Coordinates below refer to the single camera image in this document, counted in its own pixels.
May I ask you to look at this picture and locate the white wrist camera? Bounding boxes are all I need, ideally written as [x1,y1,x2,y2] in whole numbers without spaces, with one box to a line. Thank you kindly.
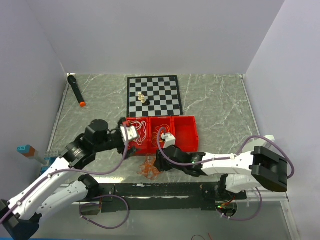
[161,132,176,148]
[120,125,139,143]

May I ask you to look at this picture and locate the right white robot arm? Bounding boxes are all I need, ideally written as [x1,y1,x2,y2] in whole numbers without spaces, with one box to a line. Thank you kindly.
[154,145,288,200]

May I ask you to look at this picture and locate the yellow cable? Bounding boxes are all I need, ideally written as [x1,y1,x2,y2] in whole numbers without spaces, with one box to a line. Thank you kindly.
[151,123,172,151]

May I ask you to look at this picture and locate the red three-compartment bin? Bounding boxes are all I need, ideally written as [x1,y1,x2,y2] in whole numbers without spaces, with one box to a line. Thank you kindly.
[126,116,199,156]

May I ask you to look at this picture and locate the cream chess piece short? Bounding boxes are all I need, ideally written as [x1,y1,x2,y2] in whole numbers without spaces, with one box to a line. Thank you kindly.
[140,95,146,104]

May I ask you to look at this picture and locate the black marker orange cap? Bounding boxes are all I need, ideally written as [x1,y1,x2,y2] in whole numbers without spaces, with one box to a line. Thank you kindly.
[67,75,86,108]

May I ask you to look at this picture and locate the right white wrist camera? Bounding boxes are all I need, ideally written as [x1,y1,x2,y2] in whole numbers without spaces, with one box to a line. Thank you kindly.
[161,132,176,148]

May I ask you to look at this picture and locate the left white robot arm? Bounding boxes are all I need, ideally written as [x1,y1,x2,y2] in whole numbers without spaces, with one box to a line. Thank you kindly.
[0,118,139,240]

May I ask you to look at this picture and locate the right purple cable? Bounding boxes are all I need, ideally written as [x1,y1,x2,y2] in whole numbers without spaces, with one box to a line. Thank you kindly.
[157,126,295,222]

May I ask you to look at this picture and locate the blue brown toy block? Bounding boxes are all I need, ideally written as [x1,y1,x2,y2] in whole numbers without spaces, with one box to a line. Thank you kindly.
[16,144,47,165]

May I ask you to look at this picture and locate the white grey stand device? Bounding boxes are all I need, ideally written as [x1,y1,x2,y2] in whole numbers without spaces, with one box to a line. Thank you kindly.
[241,137,271,153]

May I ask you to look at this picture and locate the purple cable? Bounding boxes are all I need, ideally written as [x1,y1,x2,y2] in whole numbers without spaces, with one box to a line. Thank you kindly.
[157,126,295,222]
[0,127,131,230]

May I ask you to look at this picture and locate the orange cable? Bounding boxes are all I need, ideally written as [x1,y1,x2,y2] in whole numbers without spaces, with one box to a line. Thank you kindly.
[136,156,162,180]

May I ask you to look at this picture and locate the blue lego bricks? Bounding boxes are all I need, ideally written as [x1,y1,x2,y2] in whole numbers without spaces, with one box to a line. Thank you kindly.
[39,150,59,176]

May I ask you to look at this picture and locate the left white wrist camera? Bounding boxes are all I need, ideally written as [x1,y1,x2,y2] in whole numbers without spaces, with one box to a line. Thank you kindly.
[120,125,139,143]

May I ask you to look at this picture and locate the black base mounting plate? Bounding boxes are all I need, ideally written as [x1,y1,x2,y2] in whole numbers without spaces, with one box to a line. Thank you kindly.
[72,182,247,213]

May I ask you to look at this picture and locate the black white chessboard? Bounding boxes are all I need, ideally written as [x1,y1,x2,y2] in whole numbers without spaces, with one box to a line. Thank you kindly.
[126,75,183,118]

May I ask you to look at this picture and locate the white cable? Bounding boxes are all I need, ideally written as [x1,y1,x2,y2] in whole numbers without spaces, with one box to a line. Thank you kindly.
[126,120,149,147]

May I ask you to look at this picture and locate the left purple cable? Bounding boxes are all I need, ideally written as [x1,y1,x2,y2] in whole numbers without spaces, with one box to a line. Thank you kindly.
[0,127,131,230]

